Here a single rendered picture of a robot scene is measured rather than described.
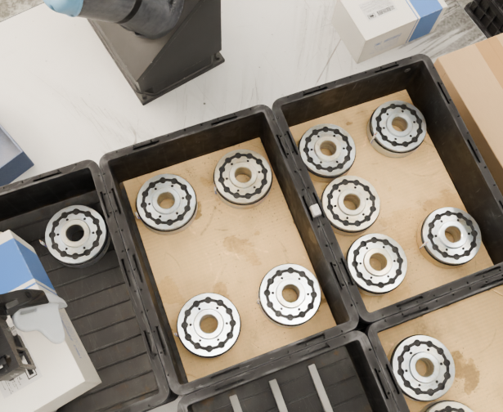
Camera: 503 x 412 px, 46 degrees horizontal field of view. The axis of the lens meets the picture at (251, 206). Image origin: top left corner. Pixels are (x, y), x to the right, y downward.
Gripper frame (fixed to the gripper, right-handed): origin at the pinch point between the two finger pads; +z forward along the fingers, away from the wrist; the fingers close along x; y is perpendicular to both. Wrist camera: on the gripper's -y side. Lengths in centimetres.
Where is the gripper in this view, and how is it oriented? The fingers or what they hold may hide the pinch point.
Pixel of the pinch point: (5, 332)
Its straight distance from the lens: 75.2
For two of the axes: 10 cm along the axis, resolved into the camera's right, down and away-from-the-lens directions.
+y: 5.2, 8.2, -2.3
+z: -0.4, 3.0, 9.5
